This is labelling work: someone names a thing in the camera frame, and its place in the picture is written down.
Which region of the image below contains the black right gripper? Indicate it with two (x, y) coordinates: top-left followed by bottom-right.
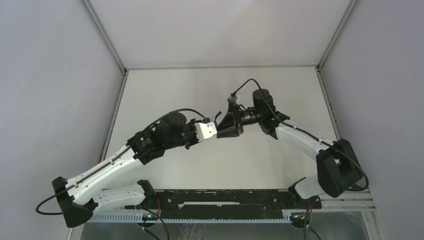
(215, 101), (264, 139)

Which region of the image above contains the chrome water faucet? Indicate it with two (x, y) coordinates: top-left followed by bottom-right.
(213, 111), (222, 126)

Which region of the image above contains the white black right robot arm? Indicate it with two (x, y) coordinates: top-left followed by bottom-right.
(216, 89), (365, 208)

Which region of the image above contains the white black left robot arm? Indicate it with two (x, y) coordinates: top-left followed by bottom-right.
(52, 111), (217, 228)

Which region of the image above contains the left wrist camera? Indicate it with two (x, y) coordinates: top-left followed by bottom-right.
(194, 122), (218, 142)

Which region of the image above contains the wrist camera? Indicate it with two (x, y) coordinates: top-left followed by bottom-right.
(227, 93), (240, 105)
(194, 122), (218, 142)

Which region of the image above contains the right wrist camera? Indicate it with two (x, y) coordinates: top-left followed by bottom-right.
(227, 93), (240, 105)

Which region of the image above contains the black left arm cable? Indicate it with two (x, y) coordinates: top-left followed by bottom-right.
(35, 108), (212, 216)

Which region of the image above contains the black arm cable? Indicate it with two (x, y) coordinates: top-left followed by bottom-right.
(35, 108), (212, 216)
(231, 78), (370, 192)

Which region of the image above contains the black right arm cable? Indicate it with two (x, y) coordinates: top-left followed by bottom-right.
(231, 78), (370, 192)

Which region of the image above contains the white slotted cable duct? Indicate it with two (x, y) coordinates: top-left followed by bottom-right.
(85, 212), (294, 224)

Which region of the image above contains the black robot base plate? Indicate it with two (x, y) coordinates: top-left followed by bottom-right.
(143, 189), (322, 220)

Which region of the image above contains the aluminium frame rail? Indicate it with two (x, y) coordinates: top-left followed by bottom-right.
(318, 190), (376, 212)

